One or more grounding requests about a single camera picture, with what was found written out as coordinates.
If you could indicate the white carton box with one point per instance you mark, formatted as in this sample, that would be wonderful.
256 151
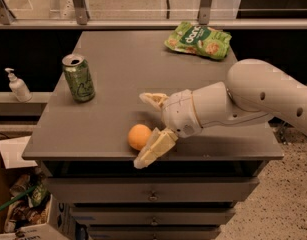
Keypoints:
59 225

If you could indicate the white pump dispenser bottle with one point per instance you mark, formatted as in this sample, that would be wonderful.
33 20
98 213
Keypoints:
18 86

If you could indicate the orange fruit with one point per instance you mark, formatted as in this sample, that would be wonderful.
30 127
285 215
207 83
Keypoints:
138 136

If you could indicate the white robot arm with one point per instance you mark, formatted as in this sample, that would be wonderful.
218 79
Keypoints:
254 91

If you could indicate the green soda can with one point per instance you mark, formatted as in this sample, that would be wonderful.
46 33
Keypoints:
76 71

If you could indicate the metal glass railing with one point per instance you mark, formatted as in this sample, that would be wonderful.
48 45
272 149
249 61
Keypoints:
163 14

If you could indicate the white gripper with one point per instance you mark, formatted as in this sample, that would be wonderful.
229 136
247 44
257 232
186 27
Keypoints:
179 113

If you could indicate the green snack bag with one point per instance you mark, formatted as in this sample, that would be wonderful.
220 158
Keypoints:
199 40

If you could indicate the cardboard box with trash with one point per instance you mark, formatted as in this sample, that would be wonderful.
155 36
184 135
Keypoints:
23 199

